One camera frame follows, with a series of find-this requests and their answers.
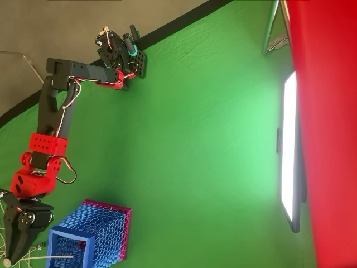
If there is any blue and magenta mesh basket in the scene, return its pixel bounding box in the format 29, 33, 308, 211
44, 198, 132, 268

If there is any green table mat, black edge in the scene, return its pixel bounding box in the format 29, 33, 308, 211
0, 0, 317, 268

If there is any black monitor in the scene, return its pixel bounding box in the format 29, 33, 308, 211
276, 71, 307, 234

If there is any chrome tube stand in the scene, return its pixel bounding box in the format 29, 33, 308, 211
261, 0, 291, 56

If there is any red smooth panel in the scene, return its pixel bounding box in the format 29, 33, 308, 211
284, 0, 357, 268

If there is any red and white servo cable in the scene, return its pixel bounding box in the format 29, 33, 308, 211
55, 71, 137, 185

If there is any thin metal rod frame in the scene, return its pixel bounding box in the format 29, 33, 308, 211
0, 51, 45, 84

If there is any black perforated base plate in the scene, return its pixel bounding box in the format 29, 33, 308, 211
127, 49, 147, 79

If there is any black clamp with teal ring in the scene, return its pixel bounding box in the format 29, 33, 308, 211
122, 32, 137, 56

